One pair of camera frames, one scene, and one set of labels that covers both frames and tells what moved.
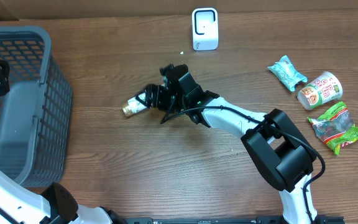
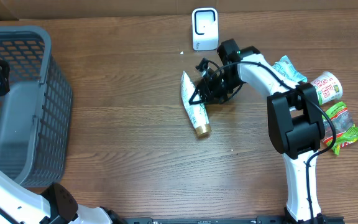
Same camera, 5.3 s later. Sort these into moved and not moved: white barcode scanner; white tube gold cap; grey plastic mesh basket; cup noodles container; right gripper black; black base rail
Moved: right gripper black; white tube gold cap
Not moved: grey plastic mesh basket; cup noodles container; white barcode scanner; black base rail
